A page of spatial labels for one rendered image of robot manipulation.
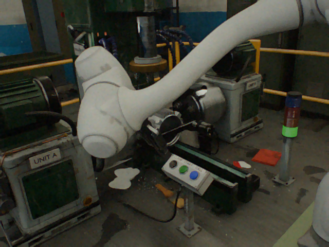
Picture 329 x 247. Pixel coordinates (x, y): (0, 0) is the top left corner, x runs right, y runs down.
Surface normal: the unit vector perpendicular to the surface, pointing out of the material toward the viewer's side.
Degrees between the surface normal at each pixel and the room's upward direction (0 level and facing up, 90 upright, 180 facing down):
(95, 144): 118
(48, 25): 90
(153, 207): 0
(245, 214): 0
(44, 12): 90
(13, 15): 90
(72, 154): 89
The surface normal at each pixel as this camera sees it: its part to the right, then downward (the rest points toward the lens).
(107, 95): -0.25, -0.68
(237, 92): 0.65, 0.25
